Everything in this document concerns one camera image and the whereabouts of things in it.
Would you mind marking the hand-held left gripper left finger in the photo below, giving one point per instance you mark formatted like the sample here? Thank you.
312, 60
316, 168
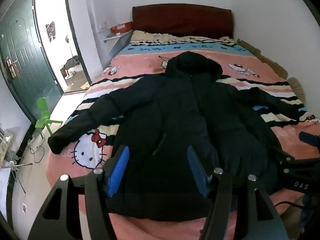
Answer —
117, 172

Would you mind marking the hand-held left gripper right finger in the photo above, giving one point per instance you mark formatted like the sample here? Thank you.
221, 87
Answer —
197, 170

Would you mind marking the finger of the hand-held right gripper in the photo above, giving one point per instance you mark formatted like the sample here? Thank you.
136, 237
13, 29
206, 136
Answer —
281, 155
310, 138

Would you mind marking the black hooded jacket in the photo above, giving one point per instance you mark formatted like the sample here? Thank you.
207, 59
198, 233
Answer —
175, 120

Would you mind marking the dark clothes pile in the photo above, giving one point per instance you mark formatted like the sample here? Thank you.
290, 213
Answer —
72, 62

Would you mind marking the woven straw fan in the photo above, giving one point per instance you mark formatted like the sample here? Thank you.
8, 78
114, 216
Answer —
297, 88

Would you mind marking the cardboard piece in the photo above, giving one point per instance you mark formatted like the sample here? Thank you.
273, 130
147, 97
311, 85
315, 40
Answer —
84, 86

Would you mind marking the green plastic chair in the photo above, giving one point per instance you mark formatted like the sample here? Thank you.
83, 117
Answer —
42, 116

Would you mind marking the olive brown mattress pad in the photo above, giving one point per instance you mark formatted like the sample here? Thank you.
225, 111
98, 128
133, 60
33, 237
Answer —
265, 56

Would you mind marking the metal stand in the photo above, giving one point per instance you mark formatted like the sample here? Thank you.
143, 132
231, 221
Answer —
15, 167

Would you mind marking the white shoe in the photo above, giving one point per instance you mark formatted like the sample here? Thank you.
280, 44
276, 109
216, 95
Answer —
70, 75

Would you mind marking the cartoon cat printed blanket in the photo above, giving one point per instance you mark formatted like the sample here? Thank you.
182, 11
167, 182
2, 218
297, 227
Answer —
140, 62

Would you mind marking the orange box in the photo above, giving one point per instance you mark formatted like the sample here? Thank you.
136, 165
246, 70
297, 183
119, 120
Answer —
122, 27

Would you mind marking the dark red headboard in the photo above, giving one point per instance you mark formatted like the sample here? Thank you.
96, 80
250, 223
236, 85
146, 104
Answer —
182, 20

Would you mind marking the dark green door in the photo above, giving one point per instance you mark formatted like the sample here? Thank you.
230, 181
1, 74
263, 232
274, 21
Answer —
22, 55

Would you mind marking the white wall shelf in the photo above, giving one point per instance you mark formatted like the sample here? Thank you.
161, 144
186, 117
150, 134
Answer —
120, 37

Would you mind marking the dark green door frame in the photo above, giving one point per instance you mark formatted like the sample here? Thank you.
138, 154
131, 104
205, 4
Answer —
75, 37

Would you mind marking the white wall switch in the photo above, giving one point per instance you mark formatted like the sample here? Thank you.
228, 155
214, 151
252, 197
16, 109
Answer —
102, 27

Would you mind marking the wall poster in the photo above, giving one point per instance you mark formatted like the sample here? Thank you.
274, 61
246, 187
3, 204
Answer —
50, 30

